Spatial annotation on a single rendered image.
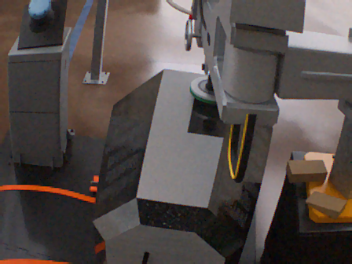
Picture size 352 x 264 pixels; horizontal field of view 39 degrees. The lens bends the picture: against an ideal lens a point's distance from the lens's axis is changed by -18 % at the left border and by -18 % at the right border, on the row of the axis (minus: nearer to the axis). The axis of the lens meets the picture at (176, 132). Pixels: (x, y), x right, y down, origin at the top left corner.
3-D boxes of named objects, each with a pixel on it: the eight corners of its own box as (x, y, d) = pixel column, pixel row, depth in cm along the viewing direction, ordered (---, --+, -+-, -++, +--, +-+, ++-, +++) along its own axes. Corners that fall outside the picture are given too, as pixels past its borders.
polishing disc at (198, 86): (223, 106, 254) (224, 104, 253) (181, 90, 263) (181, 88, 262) (243, 89, 270) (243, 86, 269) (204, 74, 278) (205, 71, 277)
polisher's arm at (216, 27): (272, 153, 193) (291, 29, 166) (207, 152, 191) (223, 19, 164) (240, 57, 254) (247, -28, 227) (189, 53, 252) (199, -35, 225)
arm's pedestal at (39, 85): (6, 166, 344) (-2, 58, 297) (17, 127, 386) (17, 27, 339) (67, 174, 348) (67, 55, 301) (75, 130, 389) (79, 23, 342)
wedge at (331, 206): (344, 208, 217) (347, 200, 215) (335, 220, 211) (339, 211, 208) (313, 192, 227) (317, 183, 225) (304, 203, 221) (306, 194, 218)
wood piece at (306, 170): (320, 168, 243) (322, 159, 240) (325, 181, 234) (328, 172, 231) (285, 169, 241) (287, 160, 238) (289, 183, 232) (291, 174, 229)
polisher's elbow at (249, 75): (262, 76, 200) (268, 31, 190) (281, 104, 185) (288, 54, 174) (214, 75, 196) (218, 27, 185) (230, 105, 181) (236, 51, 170)
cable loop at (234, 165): (241, 192, 200) (257, 116, 183) (232, 192, 200) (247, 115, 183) (234, 155, 219) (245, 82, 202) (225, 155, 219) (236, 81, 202)
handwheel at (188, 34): (209, 58, 235) (211, 28, 227) (185, 56, 234) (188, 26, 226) (204, 44, 248) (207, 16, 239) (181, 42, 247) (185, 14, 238)
